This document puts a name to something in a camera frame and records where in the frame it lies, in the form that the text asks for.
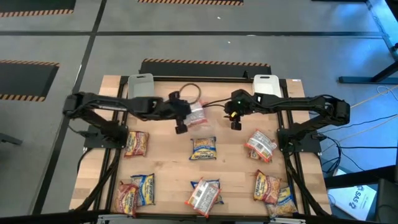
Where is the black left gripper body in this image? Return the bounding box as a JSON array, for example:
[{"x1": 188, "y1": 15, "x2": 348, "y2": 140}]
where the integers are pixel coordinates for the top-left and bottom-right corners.
[{"x1": 161, "y1": 90, "x2": 188, "y2": 135}]

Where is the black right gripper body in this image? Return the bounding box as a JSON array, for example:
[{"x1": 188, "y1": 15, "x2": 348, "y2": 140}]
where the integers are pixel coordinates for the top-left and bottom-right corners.
[{"x1": 230, "y1": 89, "x2": 254, "y2": 131}]

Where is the orange Maruchan ramen packet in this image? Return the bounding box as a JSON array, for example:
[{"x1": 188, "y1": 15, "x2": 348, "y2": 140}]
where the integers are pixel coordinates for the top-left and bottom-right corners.
[
  {"x1": 185, "y1": 100, "x2": 209, "y2": 128},
  {"x1": 244, "y1": 129, "x2": 278, "y2": 163},
  {"x1": 185, "y1": 177, "x2": 222, "y2": 218}
]

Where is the white plastic bin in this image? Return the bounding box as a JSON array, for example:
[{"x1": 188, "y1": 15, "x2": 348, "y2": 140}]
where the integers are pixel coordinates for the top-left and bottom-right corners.
[{"x1": 252, "y1": 74, "x2": 282, "y2": 98}]

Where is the blue Maruchan ramen packet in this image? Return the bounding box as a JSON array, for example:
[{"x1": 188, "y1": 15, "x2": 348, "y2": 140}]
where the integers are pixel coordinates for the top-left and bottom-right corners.
[
  {"x1": 188, "y1": 136, "x2": 218, "y2": 161},
  {"x1": 266, "y1": 185, "x2": 299, "y2": 218},
  {"x1": 190, "y1": 179, "x2": 224, "y2": 205},
  {"x1": 130, "y1": 173, "x2": 156, "y2": 207}
]

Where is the black hazard-striped floor mat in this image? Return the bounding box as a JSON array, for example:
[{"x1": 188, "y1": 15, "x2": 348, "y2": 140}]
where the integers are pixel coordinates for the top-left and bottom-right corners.
[
  {"x1": 139, "y1": 58, "x2": 272, "y2": 79},
  {"x1": 0, "y1": 0, "x2": 77, "y2": 18},
  {"x1": 137, "y1": 0, "x2": 244, "y2": 6},
  {"x1": 0, "y1": 59, "x2": 60, "y2": 103}
]

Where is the light grey plastic bin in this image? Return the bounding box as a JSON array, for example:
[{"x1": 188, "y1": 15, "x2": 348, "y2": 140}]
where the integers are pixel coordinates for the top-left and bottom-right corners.
[{"x1": 127, "y1": 73, "x2": 155, "y2": 100}]

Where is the black floor beam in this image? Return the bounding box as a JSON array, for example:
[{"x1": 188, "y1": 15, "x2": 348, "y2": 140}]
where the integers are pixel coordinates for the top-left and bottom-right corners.
[{"x1": 323, "y1": 164, "x2": 398, "y2": 190}]

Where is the white printed cardboard box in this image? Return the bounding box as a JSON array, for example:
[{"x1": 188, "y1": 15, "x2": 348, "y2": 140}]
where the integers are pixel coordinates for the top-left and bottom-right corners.
[{"x1": 328, "y1": 185, "x2": 377, "y2": 221}]

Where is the black rig crossbeam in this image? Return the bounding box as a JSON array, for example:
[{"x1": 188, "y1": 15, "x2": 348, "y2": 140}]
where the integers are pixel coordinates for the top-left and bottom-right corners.
[{"x1": 0, "y1": 210, "x2": 398, "y2": 224}]

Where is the grey furniture foot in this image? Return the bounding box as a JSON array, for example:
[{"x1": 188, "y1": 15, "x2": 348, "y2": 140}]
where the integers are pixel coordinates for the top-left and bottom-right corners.
[{"x1": 0, "y1": 133, "x2": 24, "y2": 146}]

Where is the black chair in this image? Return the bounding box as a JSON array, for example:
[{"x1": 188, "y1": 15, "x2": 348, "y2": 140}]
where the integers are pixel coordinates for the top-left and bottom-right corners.
[{"x1": 374, "y1": 179, "x2": 398, "y2": 224}]

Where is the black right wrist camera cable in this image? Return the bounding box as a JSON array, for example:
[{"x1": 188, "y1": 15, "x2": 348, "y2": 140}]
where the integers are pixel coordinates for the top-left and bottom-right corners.
[{"x1": 201, "y1": 96, "x2": 233, "y2": 109}]

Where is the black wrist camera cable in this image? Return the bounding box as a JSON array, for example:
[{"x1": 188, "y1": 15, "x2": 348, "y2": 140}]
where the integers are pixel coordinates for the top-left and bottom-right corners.
[
  {"x1": 201, "y1": 96, "x2": 233, "y2": 109},
  {"x1": 177, "y1": 82, "x2": 202, "y2": 105}
]

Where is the black left wrist camera cable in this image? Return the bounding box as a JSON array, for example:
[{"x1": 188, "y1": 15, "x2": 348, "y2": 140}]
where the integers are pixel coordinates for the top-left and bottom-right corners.
[{"x1": 177, "y1": 82, "x2": 202, "y2": 105}]

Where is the black aluminium rig frame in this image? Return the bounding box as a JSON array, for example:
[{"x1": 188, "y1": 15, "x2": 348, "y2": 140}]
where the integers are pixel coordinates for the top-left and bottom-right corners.
[{"x1": 70, "y1": 75, "x2": 332, "y2": 218}]

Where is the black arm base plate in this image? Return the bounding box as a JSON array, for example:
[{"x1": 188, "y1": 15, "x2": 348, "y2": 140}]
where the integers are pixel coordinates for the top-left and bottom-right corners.
[
  {"x1": 83, "y1": 124, "x2": 129, "y2": 149},
  {"x1": 277, "y1": 128, "x2": 323, "y2": 154}
]

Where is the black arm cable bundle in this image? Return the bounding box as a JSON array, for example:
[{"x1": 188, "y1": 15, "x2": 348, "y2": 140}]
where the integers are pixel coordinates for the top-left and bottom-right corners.
[
  {"x1": 284, "y1": 152, "x2": 330, "y2": 217},
  {"x1": 74, "y1": 148, "x2": 123, "y2": 213}
]

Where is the silver aluminium bracket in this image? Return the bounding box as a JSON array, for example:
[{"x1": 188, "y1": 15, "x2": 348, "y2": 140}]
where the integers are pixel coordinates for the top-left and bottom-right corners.
[
  {"x1": 269, "y1": 217, "x2": 307, "y2": 224},
  {"x1": 96, "y1": 213, "x2": 134, "y2": 224}
]

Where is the beige floor cable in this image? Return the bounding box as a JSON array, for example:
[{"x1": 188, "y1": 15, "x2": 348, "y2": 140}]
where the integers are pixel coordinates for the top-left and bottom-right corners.
[{"x1": 320, "y1": 84, "x2": 398, "y2": 149}]

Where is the black desk frame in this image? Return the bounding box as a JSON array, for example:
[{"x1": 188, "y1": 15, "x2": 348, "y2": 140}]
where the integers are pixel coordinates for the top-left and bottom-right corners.
[{"x1": 338, "y1": 0, "x2": 398, "y2": 85}]

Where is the black floor cable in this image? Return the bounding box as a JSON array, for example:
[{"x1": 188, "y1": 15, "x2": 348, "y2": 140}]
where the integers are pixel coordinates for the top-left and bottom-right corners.
[{"x1": 320, "y1": 113, "x2": 398, "y2": 175}]

